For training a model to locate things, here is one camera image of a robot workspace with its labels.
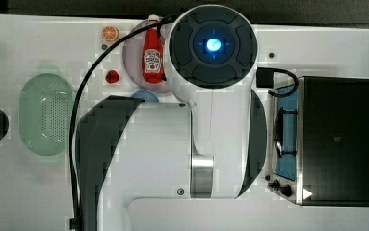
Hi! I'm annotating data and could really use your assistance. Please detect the black toaster oven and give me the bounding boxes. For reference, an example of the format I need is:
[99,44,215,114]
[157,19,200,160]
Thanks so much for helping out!
[266,76,369,207]

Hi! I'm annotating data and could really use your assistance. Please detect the grey round plate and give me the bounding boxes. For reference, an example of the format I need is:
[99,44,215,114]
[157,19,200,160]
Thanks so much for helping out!
[122,29,171,93]

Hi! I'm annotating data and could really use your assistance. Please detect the orange slice toy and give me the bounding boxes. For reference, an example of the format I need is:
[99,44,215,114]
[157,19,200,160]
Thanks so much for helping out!
[102,26,119,41]

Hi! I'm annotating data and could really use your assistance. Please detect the red ketchup bottle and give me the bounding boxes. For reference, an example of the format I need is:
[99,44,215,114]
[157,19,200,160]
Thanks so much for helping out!
[142,27,164,84]

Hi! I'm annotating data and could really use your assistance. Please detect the blue bowl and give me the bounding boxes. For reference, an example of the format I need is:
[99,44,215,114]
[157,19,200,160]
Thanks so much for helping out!
[131,90,159,103]

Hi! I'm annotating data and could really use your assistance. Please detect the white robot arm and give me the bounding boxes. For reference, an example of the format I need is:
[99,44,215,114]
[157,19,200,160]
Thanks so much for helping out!
[72,5,267,231]

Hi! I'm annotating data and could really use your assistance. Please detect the red tomato toy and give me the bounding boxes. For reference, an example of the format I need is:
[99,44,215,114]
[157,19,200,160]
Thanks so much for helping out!
[105,70,119,84]

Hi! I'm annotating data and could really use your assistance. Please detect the green oval colander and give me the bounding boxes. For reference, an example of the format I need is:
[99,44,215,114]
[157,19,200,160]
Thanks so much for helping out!
[19,73,74,156]

